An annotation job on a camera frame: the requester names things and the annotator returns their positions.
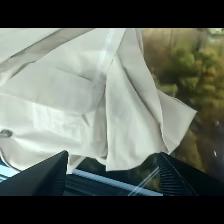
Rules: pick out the beige shirt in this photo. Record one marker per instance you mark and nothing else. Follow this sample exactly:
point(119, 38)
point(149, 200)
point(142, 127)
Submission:
point(66, 100)

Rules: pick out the silver frame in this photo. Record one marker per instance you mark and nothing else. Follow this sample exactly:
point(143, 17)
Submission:
point(100, 178)

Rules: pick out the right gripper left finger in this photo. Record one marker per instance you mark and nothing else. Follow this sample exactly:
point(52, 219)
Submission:
point(43, 180)

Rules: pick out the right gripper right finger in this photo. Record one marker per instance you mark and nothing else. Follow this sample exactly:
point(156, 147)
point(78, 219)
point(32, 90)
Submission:
point(190, 181)

